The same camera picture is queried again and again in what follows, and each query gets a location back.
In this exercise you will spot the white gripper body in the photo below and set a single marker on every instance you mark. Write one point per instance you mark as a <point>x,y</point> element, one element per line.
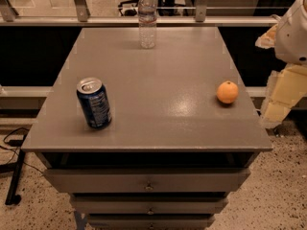
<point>293,37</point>

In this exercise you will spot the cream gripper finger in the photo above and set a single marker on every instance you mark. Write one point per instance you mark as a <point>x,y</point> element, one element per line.
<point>267,40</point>
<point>284,90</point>

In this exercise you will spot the blue pepsi can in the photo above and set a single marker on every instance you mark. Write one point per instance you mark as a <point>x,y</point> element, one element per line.
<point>93,99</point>

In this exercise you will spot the orange fruit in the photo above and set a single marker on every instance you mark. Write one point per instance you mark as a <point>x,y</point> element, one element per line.
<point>227,92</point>

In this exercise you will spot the clear plastic water bottle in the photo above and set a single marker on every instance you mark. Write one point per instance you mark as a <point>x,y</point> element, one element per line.
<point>147,23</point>

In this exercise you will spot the grey drawer cabinet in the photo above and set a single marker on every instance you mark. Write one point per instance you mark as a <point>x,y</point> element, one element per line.
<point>163,104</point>

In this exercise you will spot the black office chair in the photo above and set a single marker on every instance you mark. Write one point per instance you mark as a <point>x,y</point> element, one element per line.
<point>128,8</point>

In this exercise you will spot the top grey drawer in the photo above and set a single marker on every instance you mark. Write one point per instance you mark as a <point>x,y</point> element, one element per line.
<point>147,180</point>

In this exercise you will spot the grey drawer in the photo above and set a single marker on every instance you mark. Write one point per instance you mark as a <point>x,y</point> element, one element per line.
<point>150,222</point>
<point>149,204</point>
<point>147,180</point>

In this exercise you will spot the bottom grey drawer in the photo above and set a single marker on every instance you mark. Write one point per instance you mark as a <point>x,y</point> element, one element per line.
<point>150,222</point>

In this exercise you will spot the middle grey drawer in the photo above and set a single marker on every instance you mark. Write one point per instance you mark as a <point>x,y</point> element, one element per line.
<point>149,204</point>

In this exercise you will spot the black stand leg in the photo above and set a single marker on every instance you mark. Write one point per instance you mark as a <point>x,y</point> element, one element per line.
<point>13,198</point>

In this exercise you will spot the metal railing frame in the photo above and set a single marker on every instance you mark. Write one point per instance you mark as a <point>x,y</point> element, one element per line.
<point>218,13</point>

